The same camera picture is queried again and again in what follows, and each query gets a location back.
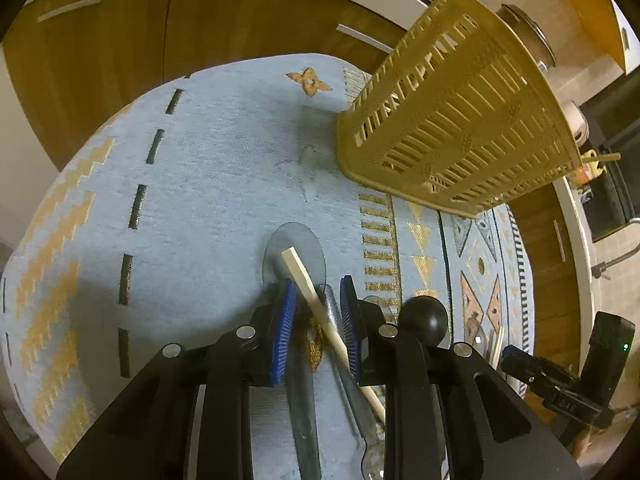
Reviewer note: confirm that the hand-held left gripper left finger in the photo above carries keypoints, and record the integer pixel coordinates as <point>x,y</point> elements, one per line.
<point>284,332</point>

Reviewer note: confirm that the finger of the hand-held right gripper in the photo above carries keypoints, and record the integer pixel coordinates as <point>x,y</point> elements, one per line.
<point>540,372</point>

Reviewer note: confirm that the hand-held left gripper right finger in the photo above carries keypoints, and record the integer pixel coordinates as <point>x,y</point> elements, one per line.
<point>350,327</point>

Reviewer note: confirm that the wooden chopstick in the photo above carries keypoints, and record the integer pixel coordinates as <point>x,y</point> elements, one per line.
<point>500,342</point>
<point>312,295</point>
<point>493,350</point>

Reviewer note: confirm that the black round ladle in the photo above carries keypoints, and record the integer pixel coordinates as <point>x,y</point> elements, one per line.
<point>424,316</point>

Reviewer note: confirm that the yellow plastic utensil basket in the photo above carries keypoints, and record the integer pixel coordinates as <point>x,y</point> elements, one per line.
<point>465,110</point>

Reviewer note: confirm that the metal faucet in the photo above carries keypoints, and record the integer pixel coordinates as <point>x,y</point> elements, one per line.
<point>615,262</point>

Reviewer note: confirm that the kitchen sink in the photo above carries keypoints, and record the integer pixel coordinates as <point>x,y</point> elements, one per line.
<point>607,200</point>

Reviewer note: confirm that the blue patterned table mat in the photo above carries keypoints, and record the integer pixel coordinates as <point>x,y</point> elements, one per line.
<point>200,185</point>

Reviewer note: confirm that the yellow red packet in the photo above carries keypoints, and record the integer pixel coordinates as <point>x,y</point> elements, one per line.
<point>597,162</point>

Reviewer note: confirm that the white electric kettle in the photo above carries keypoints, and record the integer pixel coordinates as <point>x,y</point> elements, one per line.
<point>576,122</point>

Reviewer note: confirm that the wooden base cabinets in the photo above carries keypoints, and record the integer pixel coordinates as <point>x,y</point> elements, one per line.
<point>225,20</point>

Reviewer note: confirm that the brown rice cooker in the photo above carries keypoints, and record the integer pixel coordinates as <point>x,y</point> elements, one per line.
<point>532,35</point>

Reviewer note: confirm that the yellow wall cabinet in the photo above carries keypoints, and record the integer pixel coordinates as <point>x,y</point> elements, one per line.
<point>590,5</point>

